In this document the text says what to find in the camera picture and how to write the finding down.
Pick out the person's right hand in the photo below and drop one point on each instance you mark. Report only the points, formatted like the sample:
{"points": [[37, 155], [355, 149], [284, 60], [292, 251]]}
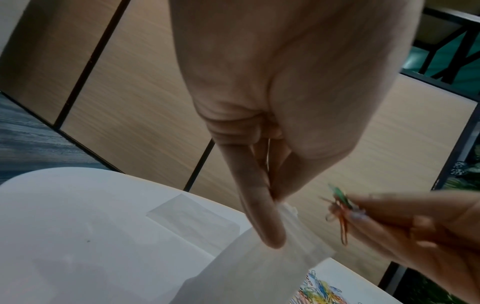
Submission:
{"points": [[431, 231]]}

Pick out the person's left hand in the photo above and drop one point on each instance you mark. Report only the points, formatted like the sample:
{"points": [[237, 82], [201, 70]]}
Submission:
{"points": [[292, 74]]}

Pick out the single orange paper clip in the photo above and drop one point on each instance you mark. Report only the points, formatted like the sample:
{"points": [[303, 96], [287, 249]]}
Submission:
{"points": [[343, 231]]}

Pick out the pile of coloured paper clips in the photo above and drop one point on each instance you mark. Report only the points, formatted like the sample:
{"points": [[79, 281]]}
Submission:
{"points": [[318, 291]]}

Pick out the clear plastic bag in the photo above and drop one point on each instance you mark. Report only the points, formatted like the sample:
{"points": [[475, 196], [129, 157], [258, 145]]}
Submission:
{"points": [[191, 216], [247, 273]]}

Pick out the green leafy plant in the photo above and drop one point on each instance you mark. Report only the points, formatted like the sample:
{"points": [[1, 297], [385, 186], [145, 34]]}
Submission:
{"points": [[465, 175]]}

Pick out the black metal shelf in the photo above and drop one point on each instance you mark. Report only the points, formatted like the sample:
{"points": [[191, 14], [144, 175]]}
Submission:
{"points": [[453, 53]]}

